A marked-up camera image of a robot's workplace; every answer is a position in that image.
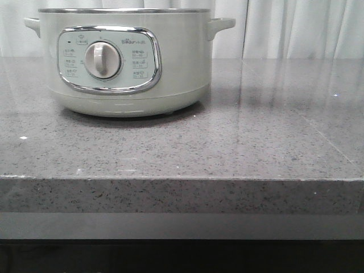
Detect pale green electric pot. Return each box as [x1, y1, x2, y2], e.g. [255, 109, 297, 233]
[24, 8, 235, 117]

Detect white curtain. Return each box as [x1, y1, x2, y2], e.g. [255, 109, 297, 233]
[1, 1, 363, 59]

